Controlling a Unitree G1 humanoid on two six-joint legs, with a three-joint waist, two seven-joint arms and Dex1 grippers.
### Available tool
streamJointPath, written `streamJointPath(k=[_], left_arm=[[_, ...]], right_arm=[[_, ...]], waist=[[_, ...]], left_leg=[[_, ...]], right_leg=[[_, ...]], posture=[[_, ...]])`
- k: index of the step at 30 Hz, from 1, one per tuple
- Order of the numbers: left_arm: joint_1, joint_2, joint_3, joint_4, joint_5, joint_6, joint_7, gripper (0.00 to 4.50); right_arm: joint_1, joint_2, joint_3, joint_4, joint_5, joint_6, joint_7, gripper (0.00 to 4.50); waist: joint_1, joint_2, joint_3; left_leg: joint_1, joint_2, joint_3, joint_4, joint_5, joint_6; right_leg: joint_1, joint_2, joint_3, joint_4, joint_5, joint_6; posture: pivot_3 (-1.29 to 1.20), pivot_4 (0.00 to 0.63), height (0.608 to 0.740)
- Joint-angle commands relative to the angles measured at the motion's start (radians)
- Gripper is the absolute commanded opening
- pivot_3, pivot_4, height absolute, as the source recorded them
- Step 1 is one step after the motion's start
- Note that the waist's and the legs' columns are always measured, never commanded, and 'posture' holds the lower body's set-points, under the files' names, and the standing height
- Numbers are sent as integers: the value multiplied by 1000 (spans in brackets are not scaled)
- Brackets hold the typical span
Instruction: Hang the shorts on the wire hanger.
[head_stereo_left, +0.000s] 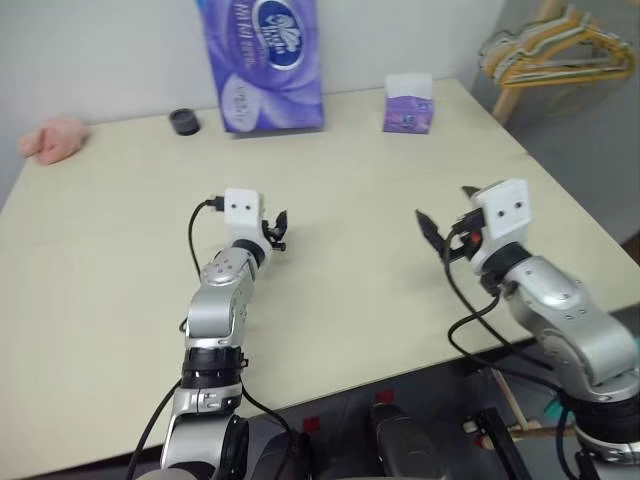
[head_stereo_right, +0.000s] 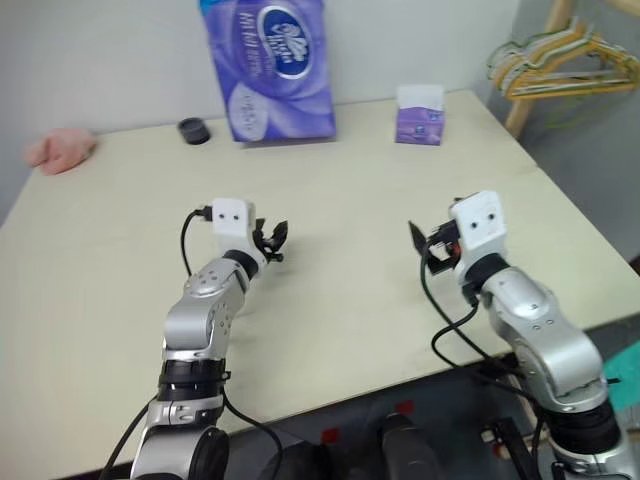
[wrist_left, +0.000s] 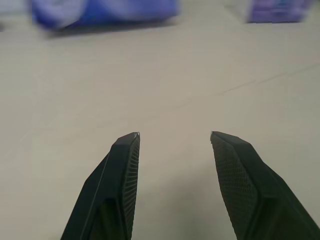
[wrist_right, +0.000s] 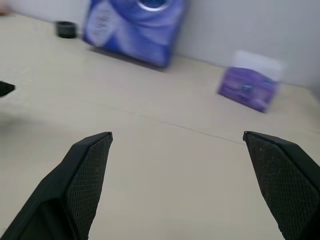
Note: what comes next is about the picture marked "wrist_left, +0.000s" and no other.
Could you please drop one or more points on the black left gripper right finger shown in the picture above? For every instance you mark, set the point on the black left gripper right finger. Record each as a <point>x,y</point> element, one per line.
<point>262,212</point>

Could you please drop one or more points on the purple toilet paper pack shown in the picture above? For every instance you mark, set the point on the purple toilet paper pack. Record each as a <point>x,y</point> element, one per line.
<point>100,12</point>

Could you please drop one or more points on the small purple tissue box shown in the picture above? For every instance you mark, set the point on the small purple tissue box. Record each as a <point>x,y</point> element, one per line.
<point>275,11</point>

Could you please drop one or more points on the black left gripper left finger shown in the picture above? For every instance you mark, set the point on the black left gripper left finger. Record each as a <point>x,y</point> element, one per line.
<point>107,200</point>

